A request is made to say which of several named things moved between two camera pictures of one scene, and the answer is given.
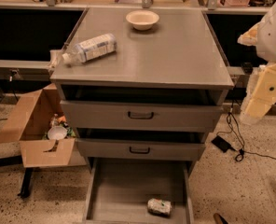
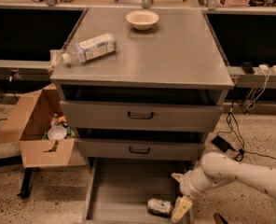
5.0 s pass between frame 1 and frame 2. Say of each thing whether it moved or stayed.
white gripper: moved
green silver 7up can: stayed
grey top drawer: stayed
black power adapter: stayed
